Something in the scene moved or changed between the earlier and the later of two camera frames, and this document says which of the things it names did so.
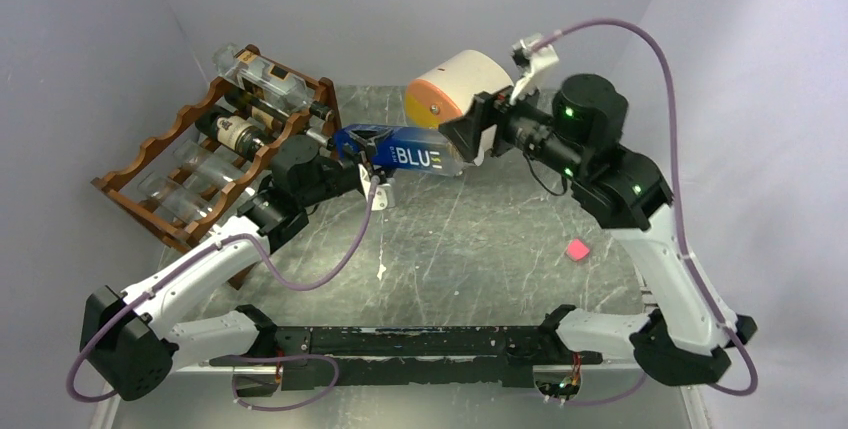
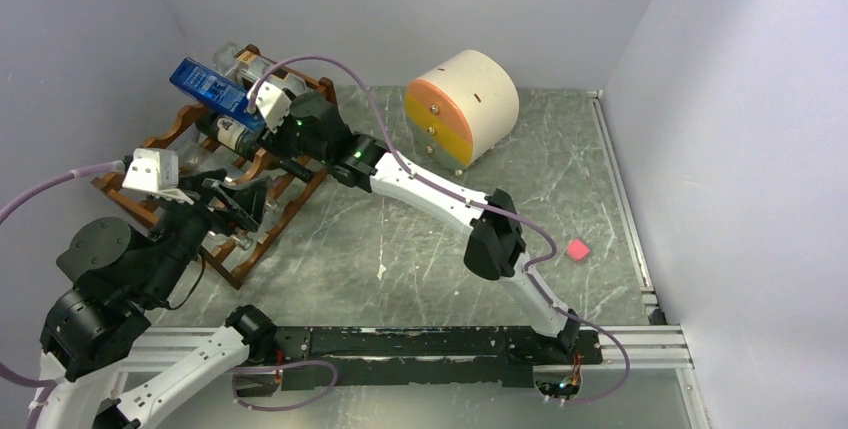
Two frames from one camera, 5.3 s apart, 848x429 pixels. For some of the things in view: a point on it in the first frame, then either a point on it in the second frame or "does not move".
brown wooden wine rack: [177, 186] does not move
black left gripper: [367, 140] → [246, 202]
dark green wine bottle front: [231, 132] does not move
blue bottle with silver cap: [411, 149] → [215, 92]
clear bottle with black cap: [263, 77] does not move
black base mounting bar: [365, 356] does not move
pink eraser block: [577, 249] does not move
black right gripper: [485, 111] → [275, 143]
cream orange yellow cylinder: [443, 94] does not move
